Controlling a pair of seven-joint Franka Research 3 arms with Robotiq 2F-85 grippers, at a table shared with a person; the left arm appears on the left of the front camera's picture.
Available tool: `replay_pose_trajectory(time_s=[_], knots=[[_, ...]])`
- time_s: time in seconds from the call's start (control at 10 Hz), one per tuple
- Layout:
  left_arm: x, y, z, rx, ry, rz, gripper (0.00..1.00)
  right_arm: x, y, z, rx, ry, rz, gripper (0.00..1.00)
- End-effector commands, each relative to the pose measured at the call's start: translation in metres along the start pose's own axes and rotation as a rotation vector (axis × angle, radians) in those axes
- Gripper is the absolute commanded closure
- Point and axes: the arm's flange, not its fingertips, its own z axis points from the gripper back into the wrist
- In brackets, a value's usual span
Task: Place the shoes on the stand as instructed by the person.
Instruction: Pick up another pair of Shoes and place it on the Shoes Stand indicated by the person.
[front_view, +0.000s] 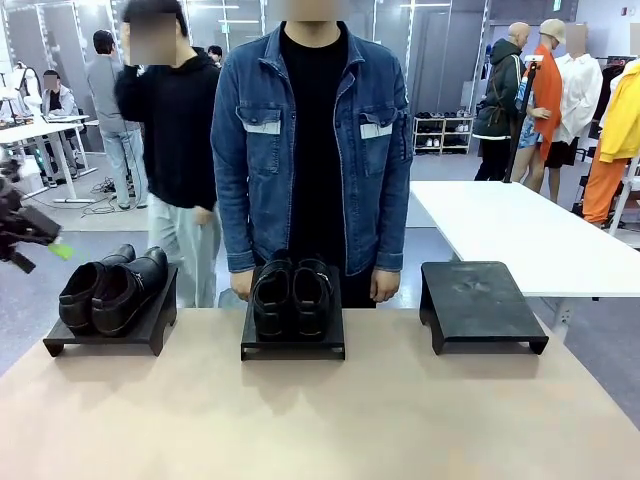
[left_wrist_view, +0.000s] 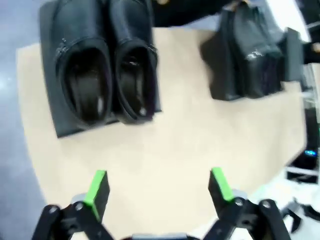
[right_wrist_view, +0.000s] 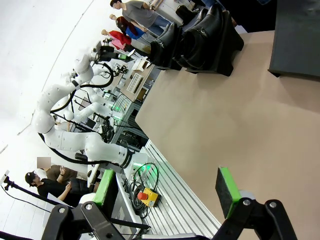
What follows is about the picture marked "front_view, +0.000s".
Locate white office desk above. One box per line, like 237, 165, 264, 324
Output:
0, 113, 97, 204

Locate mannequin with orange cloth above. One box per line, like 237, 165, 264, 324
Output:
509, 18, 567, 194

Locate person's left forearm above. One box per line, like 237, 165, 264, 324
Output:
370, 194, 414, 274

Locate black floor cables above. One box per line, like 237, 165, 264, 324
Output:
79, 175, 149, 217

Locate white shoe rack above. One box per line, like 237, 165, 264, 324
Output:
412, 113, 474, 156

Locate person in grey jacket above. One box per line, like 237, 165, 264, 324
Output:
84, 29, 150, 211

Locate yellow hoodie orange pants outfit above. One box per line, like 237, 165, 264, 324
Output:
581, 58, 640, 226

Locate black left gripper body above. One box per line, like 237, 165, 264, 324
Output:
0, 177, 64, 262

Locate figure in white shirt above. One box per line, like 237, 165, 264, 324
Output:
543, 22, 605, 205

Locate mannequin in dark hooded jacket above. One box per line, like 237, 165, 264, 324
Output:
471, 22, 530, 182

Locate person's left hand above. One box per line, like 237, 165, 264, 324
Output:
371, 268, 400, 304

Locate person in denim jacket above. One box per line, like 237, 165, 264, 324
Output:
209, 7, 415, 309

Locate person's right hand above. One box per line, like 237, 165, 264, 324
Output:
230, 271, 257, 303

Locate large white table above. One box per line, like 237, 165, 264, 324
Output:
408, 179, 640, 347

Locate black shoe stand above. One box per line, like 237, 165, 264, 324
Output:
240, 272, 347, 361
43, 264, 180, 359
418, 260, 550, 356

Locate black leather buckle shoe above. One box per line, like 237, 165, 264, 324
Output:
58, 243, 137, 336
91, 246, 169, 337

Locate person in black hoodie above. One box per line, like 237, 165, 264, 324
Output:
113, 0, 224, 309

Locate person's right forearm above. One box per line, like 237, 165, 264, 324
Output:
218, 194, 262, 275

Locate seated person in grey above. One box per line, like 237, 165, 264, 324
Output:
38, 69, 84, 187

